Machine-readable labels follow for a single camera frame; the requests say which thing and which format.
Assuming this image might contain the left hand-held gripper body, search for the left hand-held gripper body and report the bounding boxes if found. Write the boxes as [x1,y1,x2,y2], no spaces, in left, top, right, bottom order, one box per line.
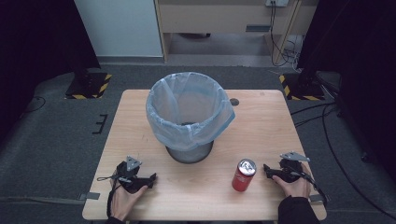
[115,155,154,194]

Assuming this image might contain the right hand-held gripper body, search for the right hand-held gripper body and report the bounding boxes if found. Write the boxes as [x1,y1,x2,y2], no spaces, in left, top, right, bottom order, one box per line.
[271,151,311,184]

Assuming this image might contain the red drink can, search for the red drink can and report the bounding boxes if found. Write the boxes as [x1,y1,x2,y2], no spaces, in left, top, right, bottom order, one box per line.
[231,158,258,192]

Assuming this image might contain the grey mesh trash bin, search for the grey mesh trash bin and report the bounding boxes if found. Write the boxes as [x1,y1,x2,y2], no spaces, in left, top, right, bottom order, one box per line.
[165,121,215,164]

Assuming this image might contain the pale blue bin liner bag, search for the pale blue bin liner bag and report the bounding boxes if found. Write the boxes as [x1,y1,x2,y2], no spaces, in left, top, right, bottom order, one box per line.
[145,71,236,153]

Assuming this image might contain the person's right hand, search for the person's right hand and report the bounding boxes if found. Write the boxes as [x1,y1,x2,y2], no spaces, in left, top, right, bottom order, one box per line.
[272,162,313,199]

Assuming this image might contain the person's left hand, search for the person's left hand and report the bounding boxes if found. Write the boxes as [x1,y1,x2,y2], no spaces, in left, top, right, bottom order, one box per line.
[109,178,149,222]

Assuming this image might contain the grey table clamp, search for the grey table clamp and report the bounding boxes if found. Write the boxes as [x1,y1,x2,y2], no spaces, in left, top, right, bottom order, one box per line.
[308,193,332,203]

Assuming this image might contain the black stand base striped edge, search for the black stand base striped edge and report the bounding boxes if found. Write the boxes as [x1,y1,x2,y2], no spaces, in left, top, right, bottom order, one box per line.
[64,71,113,100]
[278,72,327,102]

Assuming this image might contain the black curtain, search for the black curtain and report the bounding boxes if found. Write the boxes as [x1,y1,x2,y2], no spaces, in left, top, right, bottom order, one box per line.
[0,0,102,144]
[296,0,396,178]

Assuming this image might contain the grey cabinet label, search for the grey cabinet label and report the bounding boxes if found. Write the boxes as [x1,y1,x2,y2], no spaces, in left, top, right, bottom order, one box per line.
[245,24,272,34]

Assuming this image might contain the white panel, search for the white panel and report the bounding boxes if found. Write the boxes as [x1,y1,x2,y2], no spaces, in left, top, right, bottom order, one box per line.
[73,0,164,58]

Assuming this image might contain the light wooden cabinet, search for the light wooden cabinet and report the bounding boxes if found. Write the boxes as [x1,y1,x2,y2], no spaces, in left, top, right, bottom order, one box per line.
[154,0,319,64]

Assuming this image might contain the grey power strip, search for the grey power strip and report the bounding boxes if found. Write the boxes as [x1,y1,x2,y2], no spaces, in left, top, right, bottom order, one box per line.
[264,0,290,8]

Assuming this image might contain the black wrist strap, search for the black wrist strap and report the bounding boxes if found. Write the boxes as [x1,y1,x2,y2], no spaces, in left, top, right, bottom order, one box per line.
[96,175,125,218]

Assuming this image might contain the black floor cable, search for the black floor cable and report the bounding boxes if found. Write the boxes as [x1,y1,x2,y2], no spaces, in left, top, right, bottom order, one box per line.
[20,95,47,119]
[290,101,396,220]

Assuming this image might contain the black floor bracket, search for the black floor bracket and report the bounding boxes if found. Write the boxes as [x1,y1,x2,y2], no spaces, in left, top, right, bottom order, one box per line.
[92,113,109,135]

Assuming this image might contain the black hanging cables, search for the black hanging cables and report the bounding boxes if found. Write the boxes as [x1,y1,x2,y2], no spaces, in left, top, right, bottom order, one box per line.
[268,1,304,68]

